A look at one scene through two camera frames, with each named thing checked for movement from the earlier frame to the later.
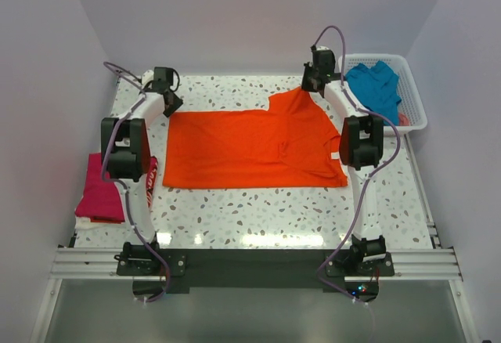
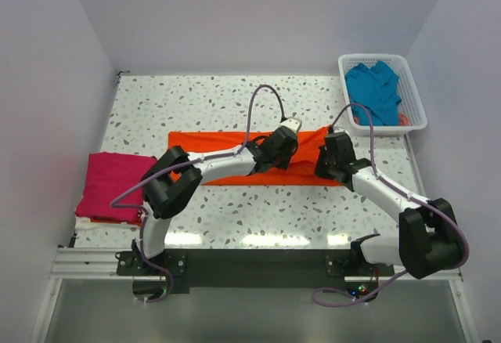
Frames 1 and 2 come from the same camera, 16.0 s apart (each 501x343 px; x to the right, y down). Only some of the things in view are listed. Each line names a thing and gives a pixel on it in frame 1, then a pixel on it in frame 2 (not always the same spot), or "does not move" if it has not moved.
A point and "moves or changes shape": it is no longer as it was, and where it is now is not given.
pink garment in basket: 403,120 does not move
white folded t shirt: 84,223 does not move
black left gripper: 177,103 to 284,164
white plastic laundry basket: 409,94 does not move
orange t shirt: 293,143 moves or changes shape
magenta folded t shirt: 101,201 does not move
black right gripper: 304,84 to 319,171
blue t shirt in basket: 376,87 does not move
